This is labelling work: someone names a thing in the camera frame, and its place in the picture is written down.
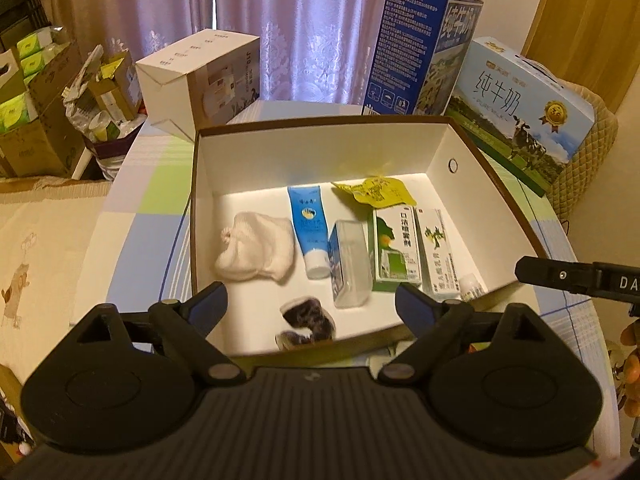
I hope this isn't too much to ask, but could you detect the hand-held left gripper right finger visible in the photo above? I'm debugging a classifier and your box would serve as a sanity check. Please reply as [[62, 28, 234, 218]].
[[377, 281, 548, 387]]

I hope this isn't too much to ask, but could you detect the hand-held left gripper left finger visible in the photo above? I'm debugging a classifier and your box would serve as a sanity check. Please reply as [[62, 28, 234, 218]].
[[75, 281, 247, 387]]

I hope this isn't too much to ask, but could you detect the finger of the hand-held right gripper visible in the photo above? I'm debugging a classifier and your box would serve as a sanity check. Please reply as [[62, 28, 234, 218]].
[[515, 255, 599, 296]]

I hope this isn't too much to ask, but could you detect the white green ointment box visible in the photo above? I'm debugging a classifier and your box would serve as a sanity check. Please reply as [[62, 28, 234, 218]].
[[417, 208, 462, 297]]

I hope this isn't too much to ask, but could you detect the green medicine box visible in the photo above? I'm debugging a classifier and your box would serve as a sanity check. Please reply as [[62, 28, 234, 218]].
[[372, 205, 423, 293]]

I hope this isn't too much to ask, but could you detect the white medicine bottle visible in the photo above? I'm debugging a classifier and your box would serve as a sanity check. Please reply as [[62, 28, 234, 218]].
[[460, 272, 488, 302]]

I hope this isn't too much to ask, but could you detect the clear plastic box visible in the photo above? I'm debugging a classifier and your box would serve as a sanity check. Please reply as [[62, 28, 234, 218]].
[[328, 220, 374, 309]]

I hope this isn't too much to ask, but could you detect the white sock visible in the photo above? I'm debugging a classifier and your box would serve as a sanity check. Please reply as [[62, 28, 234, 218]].
[[215, 211, 294, 283]]

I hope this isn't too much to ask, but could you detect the dark snack packet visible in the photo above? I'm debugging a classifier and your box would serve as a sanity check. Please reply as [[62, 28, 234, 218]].
[[274, 296, 337, 350]]

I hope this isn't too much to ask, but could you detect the yellow packet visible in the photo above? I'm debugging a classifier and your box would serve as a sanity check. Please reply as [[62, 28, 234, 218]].
[[331, 175, 416, 208]]

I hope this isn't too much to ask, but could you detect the blue tube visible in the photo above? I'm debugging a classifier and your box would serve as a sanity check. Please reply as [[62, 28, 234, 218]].
[[287, 185, 332, 281]]

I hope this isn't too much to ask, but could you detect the brown cardboard box white inside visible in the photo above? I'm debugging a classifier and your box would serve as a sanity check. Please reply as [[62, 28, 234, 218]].
[[190, 115, 551, 358]]

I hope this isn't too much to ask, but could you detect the brown plush toy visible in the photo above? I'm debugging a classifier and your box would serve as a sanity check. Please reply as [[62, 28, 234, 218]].
[[606, 317, 640, 413]]

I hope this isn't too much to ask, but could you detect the quilted beige chair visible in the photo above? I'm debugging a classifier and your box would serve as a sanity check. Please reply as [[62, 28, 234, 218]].
[[547, 80, 621, 221]]

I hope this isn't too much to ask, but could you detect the light blue milk carton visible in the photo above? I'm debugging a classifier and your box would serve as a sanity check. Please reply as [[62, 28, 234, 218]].
[[445, 36, 597, 197]]

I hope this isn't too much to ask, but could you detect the beige printed blanket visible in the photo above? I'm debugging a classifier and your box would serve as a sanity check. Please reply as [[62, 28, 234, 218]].
[[0, 180, 117, 401]]

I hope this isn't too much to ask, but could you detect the brown cardboard box with tissue packs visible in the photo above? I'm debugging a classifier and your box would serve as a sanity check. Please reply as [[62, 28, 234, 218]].
[[0, 42, 88, 178]]

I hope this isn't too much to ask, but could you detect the small olive cardboard box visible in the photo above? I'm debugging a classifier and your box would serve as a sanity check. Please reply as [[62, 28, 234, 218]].
[[87, 50, 144, 121]]

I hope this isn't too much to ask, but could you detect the tall blue milk carton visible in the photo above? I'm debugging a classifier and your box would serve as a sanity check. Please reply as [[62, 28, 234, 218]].
[[361, 0, 485, 117]]

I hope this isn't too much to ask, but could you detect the green tissue pack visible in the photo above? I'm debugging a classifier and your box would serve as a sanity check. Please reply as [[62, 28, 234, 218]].
[[17, 27, 55, 59], [0, 94, 30, 134]]

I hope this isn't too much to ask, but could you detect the purple curtain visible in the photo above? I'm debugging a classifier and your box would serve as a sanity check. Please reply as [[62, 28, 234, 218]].
[[30, 0, 418, 106]]

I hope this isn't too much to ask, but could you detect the black crate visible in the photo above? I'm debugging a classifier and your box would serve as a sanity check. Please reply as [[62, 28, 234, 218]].
[[0, 0, 53, 56]]

